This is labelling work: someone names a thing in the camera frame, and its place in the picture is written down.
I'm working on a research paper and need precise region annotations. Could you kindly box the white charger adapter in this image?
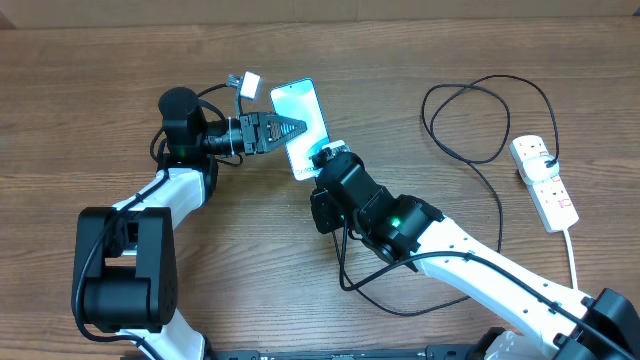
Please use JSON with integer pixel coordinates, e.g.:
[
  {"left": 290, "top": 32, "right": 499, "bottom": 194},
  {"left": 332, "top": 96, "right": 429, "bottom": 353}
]
[{"left": 522, "top": 154, "right": 559, "bottom": 184}]

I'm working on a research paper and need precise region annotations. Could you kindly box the blue Galaxy smartphone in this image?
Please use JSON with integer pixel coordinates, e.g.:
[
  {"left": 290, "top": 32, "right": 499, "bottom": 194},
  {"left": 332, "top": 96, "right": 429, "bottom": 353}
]
[{"left": 270, "top": 78, "right": 330, "bottom": 181}]

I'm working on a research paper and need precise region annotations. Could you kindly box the white power strip cord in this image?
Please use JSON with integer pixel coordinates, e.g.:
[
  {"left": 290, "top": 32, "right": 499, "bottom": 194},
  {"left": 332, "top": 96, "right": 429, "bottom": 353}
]
[{"left": 562, "top": 228, "right": 579, "bottom": 291}]

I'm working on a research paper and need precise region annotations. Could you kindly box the black charger cable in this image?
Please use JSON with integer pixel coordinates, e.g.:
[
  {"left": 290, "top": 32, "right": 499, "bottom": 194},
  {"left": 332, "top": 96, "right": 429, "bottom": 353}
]
[{"left": 331, "top": 74, "right": 560, "bottom": 318}]

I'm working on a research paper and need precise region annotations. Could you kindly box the white power strip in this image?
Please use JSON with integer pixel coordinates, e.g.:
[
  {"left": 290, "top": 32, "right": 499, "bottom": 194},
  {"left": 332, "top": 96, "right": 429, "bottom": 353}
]
[{"left": 509, "top": 135, "right": 579, "bottom": 233}]

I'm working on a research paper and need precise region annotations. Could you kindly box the cardboard backdrop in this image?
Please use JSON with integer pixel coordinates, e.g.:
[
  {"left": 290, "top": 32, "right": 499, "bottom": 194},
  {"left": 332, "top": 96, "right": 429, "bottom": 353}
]
[{"left": 1, "top": 0, "right": 639, "bottom": 29}]

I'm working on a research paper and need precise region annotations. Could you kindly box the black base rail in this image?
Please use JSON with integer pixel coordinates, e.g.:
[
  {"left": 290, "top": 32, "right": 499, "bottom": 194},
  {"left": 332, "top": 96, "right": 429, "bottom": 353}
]
[{"left": 212, "top": 344, "right": 475, "bottom": 360}]

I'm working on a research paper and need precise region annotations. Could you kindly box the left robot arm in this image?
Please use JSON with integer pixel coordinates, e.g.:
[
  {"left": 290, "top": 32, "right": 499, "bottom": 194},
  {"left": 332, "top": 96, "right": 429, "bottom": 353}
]
[{"left": 71, "top": 87, "right": 307, "bottom": 359}]

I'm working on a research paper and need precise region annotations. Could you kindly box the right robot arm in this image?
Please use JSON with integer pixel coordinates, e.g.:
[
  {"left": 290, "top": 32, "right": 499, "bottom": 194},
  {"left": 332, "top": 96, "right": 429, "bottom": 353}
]
[{"left": 311, "top": 149, "right": 639, "bottom": 359}]

